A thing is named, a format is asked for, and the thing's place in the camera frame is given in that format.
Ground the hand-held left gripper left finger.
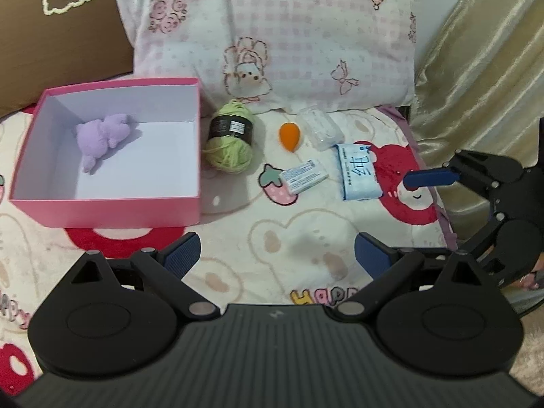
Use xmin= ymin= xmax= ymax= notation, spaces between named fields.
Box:
xmin=68 ymin=232 xmax=217 ymax=319

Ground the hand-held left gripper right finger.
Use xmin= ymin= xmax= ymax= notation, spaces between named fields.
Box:
xmin=337 ymin=232 xmax=484 ymax=318

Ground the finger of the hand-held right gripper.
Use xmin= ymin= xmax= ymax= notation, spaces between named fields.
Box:
xmin=462 ymin=210 xmax=511 ymax=260
xmin=402 ymin=148 xmax=530 ymax=205

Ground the blue tissue packet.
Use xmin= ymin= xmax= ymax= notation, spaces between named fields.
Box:
xmin=335 ymin=142 xmax=382 ymax=201

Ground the pink cardboard box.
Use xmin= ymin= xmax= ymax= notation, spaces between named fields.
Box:
xmin=8 ymin=77 xmax=201 ymax=228

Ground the small white blue carton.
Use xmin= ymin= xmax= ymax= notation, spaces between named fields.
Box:
xmin=280 ymin=159 xmax=329 ymax=196

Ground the clear plastic case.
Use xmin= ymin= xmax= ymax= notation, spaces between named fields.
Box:
xmin=297 ymin=107 xmax=345 ymax=151

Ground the green yarn ball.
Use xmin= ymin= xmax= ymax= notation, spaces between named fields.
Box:
xmin=203 ymin=99 xmax=258 ymax=174

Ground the person's right hand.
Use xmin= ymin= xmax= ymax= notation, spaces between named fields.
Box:
xmin=521 ymin=255 xmax=544 ymax=293

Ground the gold curtain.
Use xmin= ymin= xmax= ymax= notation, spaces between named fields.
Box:
xmin=410 ymin=0 xmax=544 ymax=247

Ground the purple plush toy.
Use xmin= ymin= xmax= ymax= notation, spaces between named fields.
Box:
xmin=75 ymin=113 xmax=137 ymax=175

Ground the orange makeup sponge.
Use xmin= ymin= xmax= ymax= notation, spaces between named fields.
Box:
xmin=279 ymin=122 xmax=299 ymax=152

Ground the pink checked pillow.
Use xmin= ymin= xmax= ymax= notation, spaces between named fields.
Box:
xmin=115 ymin=0 xmax=417 ymax=115

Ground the brown pillow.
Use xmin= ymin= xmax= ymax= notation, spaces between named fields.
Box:
xmin=0 ymin=0 xmax=134 ymax=117

